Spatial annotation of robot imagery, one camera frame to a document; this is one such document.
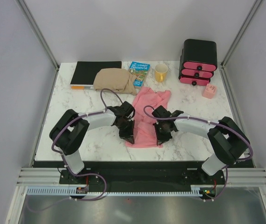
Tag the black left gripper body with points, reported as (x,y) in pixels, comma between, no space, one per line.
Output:
(125,129)

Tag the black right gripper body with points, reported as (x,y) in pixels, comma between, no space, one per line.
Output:
(162,134)

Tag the pink t shirt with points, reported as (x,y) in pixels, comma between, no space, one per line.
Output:
(144,132)

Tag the beige t shirt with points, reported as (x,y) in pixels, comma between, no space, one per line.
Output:
(117,80)

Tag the yellow mug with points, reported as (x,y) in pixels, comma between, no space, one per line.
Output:
(160,72)

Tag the pink cube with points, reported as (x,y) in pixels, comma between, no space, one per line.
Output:
(209,91)

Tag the black pink drawer unit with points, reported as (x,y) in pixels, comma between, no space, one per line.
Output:
(198,62)

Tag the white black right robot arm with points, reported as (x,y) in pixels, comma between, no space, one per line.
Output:
(228,142)

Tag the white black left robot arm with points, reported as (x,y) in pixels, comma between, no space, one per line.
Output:
(69,132)

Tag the blue treehouse book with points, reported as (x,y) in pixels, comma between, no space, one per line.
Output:
(140,71)

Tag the black notebook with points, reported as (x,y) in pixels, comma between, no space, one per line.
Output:
(85,72)

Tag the orange pencil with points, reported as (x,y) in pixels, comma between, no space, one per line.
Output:
(82,87)

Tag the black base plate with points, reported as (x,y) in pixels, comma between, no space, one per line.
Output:
(143,165)

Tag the white slotted cable duct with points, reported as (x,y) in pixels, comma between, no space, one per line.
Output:
(84,191)

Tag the aluminium front rail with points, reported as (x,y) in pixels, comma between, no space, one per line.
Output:
(234,177)

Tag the left aluminium frame post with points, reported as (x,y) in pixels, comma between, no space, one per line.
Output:
(34,26)

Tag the aluminium frame post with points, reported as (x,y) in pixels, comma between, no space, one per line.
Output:
(34,26)
(250,16)

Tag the right aluminium frame post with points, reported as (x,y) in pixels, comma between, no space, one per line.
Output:
(250,16)

